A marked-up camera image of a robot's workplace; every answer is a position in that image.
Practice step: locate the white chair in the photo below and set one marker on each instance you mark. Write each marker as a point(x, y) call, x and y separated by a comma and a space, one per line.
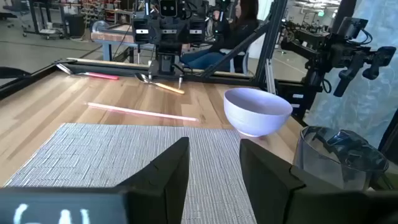
point(231, 65)

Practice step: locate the black office chair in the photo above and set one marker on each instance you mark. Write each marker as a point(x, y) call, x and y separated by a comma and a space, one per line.
point(15, 7)

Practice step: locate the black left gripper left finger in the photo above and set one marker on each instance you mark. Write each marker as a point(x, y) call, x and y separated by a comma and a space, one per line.
point(168, 174)

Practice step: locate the person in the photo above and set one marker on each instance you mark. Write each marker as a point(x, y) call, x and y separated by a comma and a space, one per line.
point(239, 34)

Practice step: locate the pink chopstick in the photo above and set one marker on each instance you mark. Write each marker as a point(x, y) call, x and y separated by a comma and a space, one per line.
point(102, 76)

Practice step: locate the dark transparent plastic tumbler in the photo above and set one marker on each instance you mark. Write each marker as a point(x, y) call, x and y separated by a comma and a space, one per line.
point(326, 168)

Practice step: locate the pink drinking straw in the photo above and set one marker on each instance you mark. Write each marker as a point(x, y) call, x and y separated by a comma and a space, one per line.
point(140, 112)

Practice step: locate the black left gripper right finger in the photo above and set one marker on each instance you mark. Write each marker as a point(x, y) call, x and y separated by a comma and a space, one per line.
point(270, 186)

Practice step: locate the silver aluminium bracket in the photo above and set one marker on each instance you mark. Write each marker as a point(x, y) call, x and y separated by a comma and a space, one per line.
point(270, 77)

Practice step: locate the black wheeled cart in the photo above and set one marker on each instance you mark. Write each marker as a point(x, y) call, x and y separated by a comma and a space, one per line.
point(46, 31)

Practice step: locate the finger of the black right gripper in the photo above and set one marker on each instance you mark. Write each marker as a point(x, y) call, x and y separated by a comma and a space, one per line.
point(162, 35)
point(176, 35)

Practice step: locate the pale blue patterned curtain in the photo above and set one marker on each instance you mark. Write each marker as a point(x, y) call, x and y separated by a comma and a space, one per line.
point(357, 112)

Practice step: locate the lavender bowl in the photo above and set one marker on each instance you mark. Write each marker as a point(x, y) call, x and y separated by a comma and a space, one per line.
point(255, 118)

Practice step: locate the black box with white labels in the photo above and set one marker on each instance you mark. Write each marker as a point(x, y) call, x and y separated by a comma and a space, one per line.
point(295, 104)

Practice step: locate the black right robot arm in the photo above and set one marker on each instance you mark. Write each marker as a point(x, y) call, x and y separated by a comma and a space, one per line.
point(168, 59)

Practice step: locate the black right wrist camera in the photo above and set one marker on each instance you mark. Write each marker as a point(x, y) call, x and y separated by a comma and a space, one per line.
point(168, 8)

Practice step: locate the grey woven placemat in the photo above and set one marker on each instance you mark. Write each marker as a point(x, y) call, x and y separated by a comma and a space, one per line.
point(93, 155)

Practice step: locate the wooden background table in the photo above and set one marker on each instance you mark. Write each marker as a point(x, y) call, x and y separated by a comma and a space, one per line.
point(109, 37)

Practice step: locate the black aluminium table frame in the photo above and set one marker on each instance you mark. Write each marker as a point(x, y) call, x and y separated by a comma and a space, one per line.
point(236, 49)

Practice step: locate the black bin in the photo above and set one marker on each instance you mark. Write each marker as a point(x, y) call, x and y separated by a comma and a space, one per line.
point(74, 26)

